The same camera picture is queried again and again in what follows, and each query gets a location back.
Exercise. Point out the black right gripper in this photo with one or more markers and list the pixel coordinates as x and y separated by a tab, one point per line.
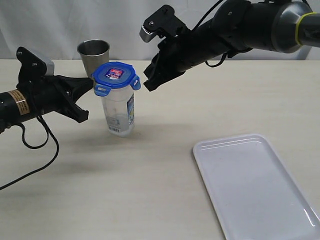
178	55

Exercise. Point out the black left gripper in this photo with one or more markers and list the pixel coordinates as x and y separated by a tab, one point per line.
46	94

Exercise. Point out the blue plastic container lid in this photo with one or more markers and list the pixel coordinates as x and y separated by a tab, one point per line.
114	75

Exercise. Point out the clear plastic tall container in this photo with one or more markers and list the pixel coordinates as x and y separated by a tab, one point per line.
119	111

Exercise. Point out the stainless steel cup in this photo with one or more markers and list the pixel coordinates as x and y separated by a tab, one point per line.
93	53

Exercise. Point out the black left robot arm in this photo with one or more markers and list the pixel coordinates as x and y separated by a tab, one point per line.
8	101

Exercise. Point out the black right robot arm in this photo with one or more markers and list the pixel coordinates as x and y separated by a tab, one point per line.
238	26

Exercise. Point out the white backdrop curtain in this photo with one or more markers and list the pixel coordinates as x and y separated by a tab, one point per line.
55	28

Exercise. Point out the white rectangular tray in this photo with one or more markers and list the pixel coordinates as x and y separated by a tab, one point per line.
252	193

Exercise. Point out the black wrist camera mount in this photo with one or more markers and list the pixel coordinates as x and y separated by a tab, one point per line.
34	65

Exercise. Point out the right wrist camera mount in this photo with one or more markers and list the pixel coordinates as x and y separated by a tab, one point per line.
162	23

